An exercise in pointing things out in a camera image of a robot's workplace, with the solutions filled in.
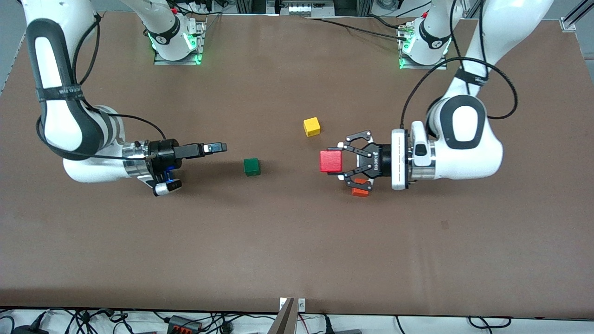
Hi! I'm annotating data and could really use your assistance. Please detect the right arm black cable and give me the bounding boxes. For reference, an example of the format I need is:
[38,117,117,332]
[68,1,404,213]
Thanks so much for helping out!
[36,12,167,161]

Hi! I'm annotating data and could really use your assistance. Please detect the grey angled post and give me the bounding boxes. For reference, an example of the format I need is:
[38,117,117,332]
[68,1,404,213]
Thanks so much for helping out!
[267,298,296,334]

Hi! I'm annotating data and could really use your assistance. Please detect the black looped floor cable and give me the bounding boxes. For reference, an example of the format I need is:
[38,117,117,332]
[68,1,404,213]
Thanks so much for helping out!
[468,316,511,329]

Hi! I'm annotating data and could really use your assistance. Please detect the black orange power strip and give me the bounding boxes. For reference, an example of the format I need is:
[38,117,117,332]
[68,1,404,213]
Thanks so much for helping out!
[166,315,203,333]

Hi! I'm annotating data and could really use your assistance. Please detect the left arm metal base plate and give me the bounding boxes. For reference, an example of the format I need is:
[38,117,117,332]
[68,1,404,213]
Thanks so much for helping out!
[399,23,447,70]

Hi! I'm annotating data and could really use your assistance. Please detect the black cable across table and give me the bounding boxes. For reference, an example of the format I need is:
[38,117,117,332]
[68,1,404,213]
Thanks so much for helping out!
[304,16,411,41]

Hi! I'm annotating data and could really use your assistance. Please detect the red cube block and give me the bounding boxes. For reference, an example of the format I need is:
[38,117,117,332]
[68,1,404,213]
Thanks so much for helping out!
[320,149,343,173]

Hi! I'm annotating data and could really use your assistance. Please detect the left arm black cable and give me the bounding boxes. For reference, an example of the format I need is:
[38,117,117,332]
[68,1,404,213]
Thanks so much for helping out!
[400,57,518,131]

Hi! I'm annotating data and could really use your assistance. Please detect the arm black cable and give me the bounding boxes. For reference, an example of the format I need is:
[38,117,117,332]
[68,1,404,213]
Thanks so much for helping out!
[400,57,518,131]
[36,12,167,161]

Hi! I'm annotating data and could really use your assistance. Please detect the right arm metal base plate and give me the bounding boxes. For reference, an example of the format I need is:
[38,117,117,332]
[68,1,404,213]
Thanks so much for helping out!
[154,19,206,65]

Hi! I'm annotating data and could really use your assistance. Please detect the metal frame with terminals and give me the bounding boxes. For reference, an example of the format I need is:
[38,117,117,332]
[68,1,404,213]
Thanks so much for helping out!
[267,0,335,17]

